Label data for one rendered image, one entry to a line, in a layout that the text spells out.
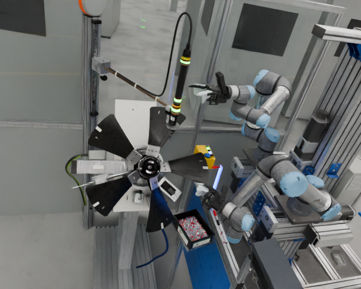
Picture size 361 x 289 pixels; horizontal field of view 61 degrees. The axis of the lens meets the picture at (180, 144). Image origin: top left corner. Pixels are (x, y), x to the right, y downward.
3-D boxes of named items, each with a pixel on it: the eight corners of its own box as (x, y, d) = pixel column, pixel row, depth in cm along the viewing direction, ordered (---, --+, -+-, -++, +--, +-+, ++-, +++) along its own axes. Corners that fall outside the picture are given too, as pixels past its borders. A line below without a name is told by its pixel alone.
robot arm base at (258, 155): (266, 151, 234) (270, 140, 229) (275, 163, 223) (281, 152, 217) (248, 151, 230) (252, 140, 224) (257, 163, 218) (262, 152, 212)
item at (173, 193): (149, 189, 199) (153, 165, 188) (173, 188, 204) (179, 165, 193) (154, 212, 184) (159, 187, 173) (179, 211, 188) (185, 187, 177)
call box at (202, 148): (192, 156, 223) (195, 144, 217) (205, 156, 226) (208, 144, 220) (198, 170, 211) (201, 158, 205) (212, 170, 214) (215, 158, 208)
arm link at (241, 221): (244, 236, 149) (250, 225, 144) (226, 222, 154) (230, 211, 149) (252, 227, 154) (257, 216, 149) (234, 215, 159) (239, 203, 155)
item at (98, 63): (90, 69, 186) (90, 55, 181) (99, 67, 191) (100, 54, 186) (100, 75, 181) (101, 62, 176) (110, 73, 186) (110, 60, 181)
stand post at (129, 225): (117, 270, 244) (126, 186, 194) (128, 269, 247) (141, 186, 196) (117, 275, 241) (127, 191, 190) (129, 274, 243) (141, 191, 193)
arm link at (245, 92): (252, 103, 165) (258, 89, 160) (235, 104, 161) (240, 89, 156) (244, 96, 171) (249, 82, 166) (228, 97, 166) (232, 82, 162)
